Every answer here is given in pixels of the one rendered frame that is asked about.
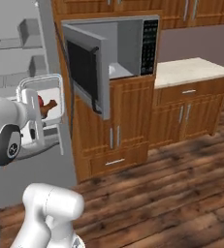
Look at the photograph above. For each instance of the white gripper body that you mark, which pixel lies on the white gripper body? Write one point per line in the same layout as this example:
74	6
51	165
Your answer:
33	109

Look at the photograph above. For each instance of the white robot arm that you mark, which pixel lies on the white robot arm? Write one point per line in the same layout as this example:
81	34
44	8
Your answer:
52	206

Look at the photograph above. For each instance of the red bell pepper piece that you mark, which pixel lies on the red bell pepper piece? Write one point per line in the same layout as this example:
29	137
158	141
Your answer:
40	100

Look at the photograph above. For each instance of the brown chicken drumstick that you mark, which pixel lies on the brown chicken drumstick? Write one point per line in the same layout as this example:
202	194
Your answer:
48	107

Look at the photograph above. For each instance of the clear tupperware container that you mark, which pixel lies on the clear tupperware container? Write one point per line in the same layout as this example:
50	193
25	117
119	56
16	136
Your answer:
57	93

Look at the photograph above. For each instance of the grey microwave door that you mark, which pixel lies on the grey microwave door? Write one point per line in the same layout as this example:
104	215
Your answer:
103	80

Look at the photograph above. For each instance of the grey microwave oven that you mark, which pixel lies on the grey microwave oven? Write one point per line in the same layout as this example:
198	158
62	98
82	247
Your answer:
126	42

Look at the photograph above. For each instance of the microwave start button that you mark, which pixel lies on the microwave start button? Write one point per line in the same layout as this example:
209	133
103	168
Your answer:
152	68

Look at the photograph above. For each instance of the grey fridge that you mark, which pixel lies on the grey fridge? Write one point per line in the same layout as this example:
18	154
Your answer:
36	174

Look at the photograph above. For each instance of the tall wooden cupboard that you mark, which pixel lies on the tall wooden cupboard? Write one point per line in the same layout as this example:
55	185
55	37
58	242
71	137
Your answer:
133	106

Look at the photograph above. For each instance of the wooden drawer front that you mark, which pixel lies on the wooden drawer front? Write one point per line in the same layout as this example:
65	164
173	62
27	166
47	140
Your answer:
168	96
129	161

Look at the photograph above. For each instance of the low wooden cupboard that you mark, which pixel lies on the low wooden cupboard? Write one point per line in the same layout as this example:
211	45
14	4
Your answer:
168	129

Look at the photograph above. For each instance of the wooden wall cupboard door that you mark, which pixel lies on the wooden wall cupboard door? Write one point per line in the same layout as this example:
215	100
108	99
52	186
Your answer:
175	13
139	4
213	11
81	5

